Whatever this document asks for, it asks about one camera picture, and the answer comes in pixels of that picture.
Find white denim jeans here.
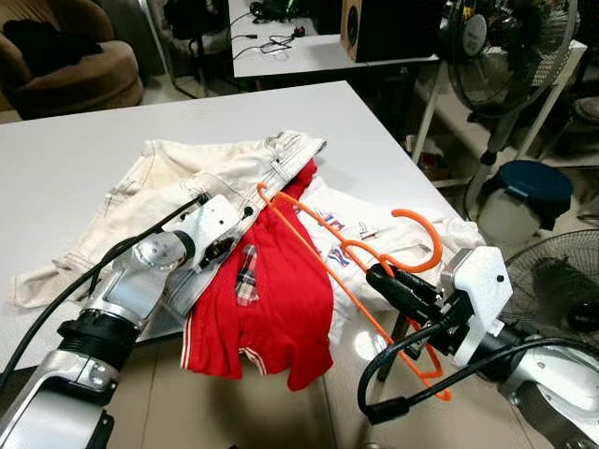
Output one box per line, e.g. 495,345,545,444
11,131,327,319

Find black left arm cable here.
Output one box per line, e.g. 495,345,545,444
0,192,209,389

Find orange plastic hanger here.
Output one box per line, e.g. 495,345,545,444
256,182,453,403

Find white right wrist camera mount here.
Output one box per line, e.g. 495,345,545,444
440,246,514,368

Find black floor fan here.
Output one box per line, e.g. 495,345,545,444
505,229,599,352

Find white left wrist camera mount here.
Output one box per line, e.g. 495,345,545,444
173,195,246,282

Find brown armchair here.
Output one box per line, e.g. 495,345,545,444
0,0,144,121

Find white bucket with blue lid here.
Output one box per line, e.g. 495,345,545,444
477,159,574,249

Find black cloth on armchair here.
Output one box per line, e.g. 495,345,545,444
2,19,104,76

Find black wooden speaker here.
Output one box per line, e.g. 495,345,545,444
340,0,446,65

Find white metal frame table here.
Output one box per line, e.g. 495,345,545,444
410,42,591,188

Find small white desk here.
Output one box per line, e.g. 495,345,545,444
229,0,441,78

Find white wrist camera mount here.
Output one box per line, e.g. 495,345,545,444
173,195,246,282
440,246,514,368

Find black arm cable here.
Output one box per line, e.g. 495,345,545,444
0,192,209,389
358,323,599,427

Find white printed shirt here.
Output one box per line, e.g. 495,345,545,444
299,173,486,347

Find black standing fan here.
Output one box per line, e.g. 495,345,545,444
445,0,581,221

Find red shorts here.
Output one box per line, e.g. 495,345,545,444
180,159,336,392

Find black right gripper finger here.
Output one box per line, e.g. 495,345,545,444
367,262,441,298
373,282,433,324

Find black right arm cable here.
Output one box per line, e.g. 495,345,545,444
358,323,599,427

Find black desk cables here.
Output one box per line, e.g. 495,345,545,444
234,28,310,57

